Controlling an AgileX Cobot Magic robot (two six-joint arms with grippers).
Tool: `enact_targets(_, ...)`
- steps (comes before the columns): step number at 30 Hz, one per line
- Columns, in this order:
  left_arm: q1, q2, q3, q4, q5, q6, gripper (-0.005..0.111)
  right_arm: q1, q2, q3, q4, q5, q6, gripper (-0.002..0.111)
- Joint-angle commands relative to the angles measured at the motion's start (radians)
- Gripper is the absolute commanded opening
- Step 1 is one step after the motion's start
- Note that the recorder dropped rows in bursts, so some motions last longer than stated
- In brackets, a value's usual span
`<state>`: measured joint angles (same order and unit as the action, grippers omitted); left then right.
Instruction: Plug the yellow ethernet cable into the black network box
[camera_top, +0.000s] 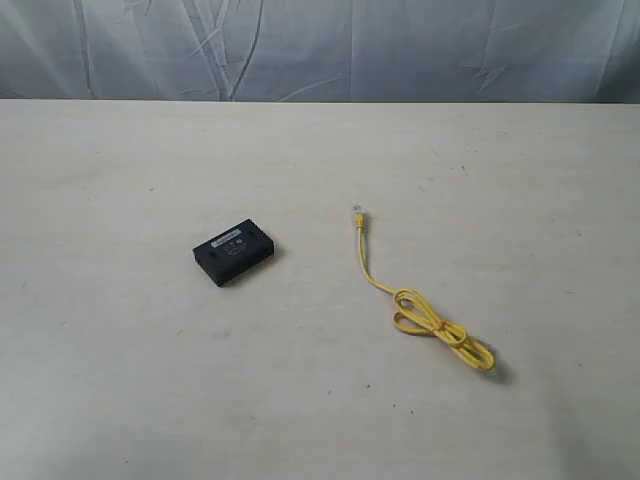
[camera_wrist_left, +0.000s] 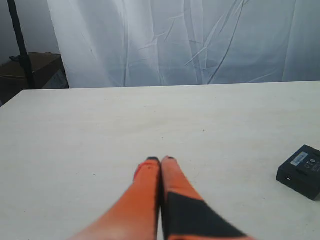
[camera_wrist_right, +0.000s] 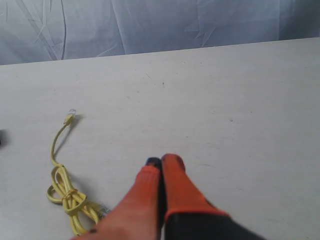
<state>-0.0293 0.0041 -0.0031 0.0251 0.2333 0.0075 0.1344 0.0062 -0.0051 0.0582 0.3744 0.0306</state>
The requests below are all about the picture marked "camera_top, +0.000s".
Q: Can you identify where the white backdrop curtain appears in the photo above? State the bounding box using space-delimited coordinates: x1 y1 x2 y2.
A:
1 1 639 103

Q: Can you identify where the black electronic box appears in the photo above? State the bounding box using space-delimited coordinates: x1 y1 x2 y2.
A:
192 219 275 287

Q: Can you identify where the yellow ethernet cable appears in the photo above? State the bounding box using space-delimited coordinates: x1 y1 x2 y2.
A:
349 201 498 375

